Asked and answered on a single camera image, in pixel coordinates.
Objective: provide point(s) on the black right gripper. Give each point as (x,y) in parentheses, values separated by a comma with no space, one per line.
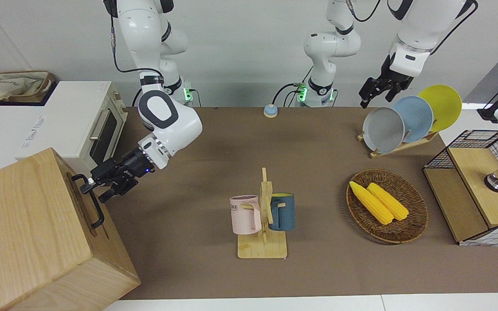
(123,168)

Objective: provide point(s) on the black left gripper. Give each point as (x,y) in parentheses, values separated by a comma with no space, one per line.
(389,80)

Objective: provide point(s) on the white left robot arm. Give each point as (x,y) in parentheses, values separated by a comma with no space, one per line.
(327,47)

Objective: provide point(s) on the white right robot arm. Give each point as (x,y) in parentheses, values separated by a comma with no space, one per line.
(167,116)

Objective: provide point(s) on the wooden drawer cabinet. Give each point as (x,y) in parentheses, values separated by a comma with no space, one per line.
(15,224)

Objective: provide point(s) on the grey plate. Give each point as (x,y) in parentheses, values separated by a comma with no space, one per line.
(383,129)

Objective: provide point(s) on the light blue plate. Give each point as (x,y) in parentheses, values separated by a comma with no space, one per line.
(417,114)

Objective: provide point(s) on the wooden plate rack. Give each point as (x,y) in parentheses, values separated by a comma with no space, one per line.
(404,147)

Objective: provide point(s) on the yellow plate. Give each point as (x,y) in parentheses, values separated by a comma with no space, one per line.
(445,103)

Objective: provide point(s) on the white toaster oven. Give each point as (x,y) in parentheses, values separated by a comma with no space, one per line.
(76,116)

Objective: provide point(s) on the yellow corn cob pointed tip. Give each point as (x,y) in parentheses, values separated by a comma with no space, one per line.
(370,201)

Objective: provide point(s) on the yellow corn cob blunt tip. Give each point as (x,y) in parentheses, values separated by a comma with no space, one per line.
(389,201)

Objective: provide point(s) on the blue service bell wooden base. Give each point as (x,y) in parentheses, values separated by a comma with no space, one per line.
(270,112)

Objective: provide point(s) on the round brown wicker basket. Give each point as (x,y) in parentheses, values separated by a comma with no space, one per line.
(409,224)

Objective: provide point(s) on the brown tray with cloth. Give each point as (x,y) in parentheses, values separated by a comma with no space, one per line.
(11,86)

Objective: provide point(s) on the pink mug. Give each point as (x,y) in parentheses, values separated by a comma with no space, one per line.
(242,216)

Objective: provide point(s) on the dark blue mug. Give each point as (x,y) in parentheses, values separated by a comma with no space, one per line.
(284,216)

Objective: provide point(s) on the wooden mug tree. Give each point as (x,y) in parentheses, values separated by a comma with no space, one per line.
(262,248)

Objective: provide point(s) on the brown table mat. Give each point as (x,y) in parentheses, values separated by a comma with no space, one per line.
(318,268)

